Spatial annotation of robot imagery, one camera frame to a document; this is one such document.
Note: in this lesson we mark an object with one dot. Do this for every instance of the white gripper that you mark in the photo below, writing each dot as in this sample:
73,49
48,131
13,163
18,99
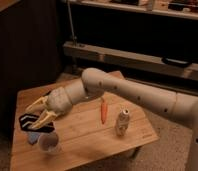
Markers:
57,102

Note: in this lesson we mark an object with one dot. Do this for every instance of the metal pole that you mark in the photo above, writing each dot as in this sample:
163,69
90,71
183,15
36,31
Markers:
74,39

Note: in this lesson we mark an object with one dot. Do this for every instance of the orange carrot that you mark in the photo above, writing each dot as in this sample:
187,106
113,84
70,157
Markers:
103,110

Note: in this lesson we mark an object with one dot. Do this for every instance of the upper shelf with clutter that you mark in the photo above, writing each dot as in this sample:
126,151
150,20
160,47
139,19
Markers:
187,9

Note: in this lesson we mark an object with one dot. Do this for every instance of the white ceramic cup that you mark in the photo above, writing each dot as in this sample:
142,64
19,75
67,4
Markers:
48,143

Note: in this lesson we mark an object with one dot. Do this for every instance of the wooden table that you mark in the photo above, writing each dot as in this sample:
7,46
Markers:
83,138

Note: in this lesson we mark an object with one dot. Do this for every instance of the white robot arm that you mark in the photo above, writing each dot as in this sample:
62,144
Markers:
93,83

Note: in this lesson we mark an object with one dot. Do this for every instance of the black whiteboard eraser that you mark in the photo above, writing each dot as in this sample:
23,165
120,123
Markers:
26,120

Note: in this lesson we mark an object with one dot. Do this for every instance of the metal shelf rail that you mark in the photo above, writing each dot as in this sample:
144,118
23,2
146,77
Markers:
129,60

